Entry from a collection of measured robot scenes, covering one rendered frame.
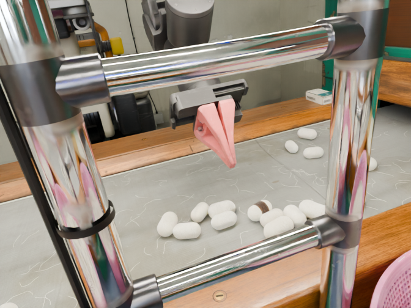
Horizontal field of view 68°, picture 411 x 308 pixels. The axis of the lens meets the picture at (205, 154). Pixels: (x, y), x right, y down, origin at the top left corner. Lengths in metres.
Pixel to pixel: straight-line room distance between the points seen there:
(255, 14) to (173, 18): 2.27
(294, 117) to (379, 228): 0.36
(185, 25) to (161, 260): 0.27
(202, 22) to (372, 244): 0.30
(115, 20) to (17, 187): 1.91
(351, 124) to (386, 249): 0.18
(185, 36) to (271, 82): 2.40
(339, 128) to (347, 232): 0.07
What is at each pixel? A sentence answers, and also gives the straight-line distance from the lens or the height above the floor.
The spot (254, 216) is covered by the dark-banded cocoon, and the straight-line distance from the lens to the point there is 0.38.
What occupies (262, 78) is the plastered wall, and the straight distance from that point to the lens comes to 2.73.
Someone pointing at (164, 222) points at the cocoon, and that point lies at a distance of 0.37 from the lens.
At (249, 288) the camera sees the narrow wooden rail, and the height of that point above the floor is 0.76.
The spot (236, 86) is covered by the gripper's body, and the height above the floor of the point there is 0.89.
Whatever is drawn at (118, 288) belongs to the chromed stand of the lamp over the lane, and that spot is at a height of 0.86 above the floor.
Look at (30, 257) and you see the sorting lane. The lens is 0.44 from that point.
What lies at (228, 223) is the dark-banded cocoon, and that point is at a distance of 0.37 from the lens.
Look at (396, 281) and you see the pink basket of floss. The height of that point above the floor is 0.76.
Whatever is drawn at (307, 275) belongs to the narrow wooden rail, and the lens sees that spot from 0.30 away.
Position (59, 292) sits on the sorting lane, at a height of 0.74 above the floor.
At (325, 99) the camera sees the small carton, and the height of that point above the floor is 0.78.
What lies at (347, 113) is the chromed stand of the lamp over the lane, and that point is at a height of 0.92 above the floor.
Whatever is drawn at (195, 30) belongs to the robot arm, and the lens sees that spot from 0.39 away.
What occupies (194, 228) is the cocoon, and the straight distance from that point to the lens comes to 0.36.
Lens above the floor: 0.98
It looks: 25 degrees down
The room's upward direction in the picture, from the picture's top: 7 degrees counter-clockwise
